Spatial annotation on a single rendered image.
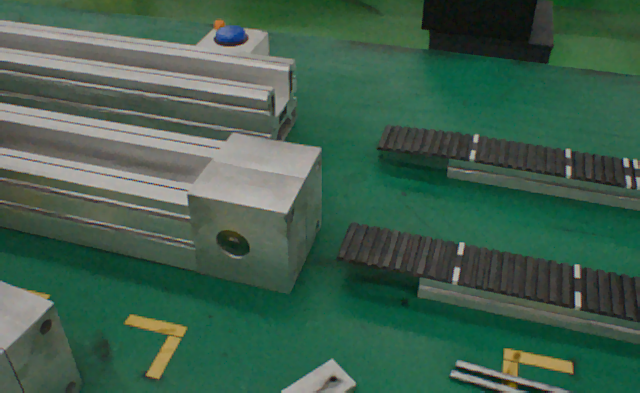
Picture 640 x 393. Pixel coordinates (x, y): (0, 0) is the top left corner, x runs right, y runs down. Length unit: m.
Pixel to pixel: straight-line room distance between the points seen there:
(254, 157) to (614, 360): 0.35
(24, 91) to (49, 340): 0.45
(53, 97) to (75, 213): 0.25
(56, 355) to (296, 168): 0.24
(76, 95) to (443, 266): 0.49
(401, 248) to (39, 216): 0.35
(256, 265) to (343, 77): 0.42
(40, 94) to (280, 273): 0.43
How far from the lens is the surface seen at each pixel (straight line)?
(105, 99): 0.81
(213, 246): 0.58
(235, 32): 0.89
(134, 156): 0.66
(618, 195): 0.74
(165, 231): 0.59
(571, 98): 0.94
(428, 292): 0.58
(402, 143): 0.72
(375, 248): 0.58
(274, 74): 0.77
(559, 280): 0.59
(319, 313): 0.57
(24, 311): 0.48
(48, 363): 0.50
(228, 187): 0.55
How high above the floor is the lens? 1.20
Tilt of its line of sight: 37 degrees down
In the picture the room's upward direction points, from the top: straight up
